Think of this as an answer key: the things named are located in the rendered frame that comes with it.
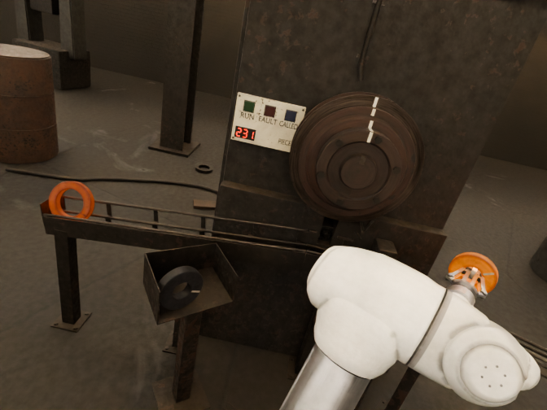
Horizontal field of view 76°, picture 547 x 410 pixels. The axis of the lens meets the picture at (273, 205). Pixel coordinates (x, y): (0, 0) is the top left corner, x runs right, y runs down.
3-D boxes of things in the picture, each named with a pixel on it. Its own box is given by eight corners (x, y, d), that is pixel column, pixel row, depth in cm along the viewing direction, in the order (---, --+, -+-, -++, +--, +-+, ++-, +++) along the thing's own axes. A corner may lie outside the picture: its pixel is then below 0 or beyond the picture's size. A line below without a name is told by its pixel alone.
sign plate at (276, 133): (231, 137, 140) (238, 91, 132) (295, 152, 140) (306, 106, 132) (230, 139, 138) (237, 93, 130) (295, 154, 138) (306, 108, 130)
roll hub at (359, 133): (307, 194, 127) (327, 118, 114) (382, 211, 127) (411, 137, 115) (307, 201, 122) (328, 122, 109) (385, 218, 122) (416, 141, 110)
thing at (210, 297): (138, 387, 152) (144, 252, 120) (197, 368, 166) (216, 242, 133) (149, 432, 137) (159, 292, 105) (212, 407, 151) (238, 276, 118)
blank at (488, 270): (458, 292, 132) (456, 296, 130) (444, 254, 132) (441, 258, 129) (505, 290, 121) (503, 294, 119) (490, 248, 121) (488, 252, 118)
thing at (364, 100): (277, 199, 140) (306, 78, 119) (392, 225, 141) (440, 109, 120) (277, 207, 134) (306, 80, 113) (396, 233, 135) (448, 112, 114)
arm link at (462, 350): (527, 332, 56) (443, 286, 61) (574, 357, 39) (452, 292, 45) (487, 403, 56) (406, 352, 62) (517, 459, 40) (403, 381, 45)
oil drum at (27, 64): (14, 136, 350) (1, 39, 310) (72, 149, 350) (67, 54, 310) (-38, 154, 296) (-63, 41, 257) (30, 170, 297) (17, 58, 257)
